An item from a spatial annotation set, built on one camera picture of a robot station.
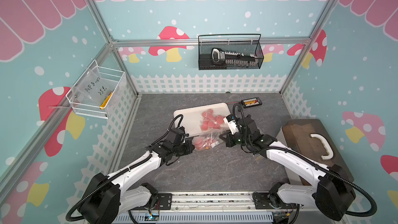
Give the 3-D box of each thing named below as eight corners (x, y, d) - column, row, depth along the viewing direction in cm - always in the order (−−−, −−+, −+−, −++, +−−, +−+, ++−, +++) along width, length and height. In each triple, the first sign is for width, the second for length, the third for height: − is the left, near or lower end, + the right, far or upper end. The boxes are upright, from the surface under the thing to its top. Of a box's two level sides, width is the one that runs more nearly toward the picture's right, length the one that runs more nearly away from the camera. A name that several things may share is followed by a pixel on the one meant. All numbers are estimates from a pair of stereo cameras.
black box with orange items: (244, 108, 113) (244, 106, 111) (241, 101, 117) (241, 99, 115) (261, 105, 115) (262, 103, 113) (258, 98, 119) (258, 96, 117)
